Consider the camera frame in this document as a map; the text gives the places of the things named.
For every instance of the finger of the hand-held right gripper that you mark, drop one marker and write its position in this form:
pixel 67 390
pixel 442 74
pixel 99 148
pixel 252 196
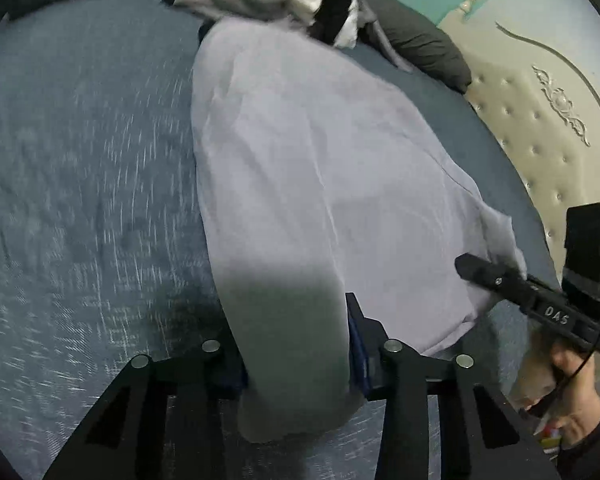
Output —
pixel 490 277

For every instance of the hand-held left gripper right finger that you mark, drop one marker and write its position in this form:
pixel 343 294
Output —
pixel 360 360

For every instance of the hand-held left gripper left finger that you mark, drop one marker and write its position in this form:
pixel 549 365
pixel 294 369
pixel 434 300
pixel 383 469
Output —
pixel 215 365

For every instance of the grey jacket with black cuffs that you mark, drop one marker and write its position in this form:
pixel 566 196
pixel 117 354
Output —
pixel 305 160

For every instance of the person's right forearm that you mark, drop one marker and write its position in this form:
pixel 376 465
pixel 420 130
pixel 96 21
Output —
pixel 595 440

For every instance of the person's right hand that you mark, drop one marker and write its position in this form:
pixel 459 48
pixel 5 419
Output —
pixel 575 392

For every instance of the cream tufted headboard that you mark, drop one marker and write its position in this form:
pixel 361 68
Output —
pixel 530 125

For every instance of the dark grey duvet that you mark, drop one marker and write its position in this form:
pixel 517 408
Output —
pixel 420 45

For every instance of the bed with blue sheet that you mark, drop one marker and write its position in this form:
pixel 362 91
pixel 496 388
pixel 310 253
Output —
pixel 80 160

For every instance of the thin grey garment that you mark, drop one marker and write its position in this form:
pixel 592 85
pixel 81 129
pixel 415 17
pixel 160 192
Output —
pixel 380 35

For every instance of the black garment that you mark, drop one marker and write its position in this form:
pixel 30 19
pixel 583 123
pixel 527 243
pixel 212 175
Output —
pixel 335 5

